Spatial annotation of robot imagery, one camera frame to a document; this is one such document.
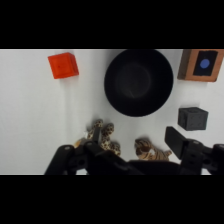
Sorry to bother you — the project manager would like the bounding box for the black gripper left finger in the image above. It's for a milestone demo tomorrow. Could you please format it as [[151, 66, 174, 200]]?
[[44, 125, 129, 176]]

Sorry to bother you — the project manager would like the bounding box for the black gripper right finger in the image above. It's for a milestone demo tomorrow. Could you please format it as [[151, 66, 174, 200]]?
[[164, 125, 224, 176]]

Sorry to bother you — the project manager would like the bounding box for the red cube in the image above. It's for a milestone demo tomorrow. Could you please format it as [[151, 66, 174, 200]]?
[[47, 52, 80, 80]]

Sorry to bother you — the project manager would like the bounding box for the dark grey cube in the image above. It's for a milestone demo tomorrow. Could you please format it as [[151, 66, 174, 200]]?
[[177, 106, 210, 132]]

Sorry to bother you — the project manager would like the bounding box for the black bowl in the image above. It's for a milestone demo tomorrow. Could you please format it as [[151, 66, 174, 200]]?
[[103, 49, 175, 118]]

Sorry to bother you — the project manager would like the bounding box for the tiger plush toy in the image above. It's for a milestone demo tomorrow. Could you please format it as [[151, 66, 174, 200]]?
[[134, 137, 173, 162]]

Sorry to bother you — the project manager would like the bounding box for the leopard plush toy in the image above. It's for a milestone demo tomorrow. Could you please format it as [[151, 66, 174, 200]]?
[[74, 118, 122, 157]]

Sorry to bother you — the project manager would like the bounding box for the wooden block with blue dot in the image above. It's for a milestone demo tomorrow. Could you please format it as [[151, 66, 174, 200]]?
[[176, 49, 224, 83]]

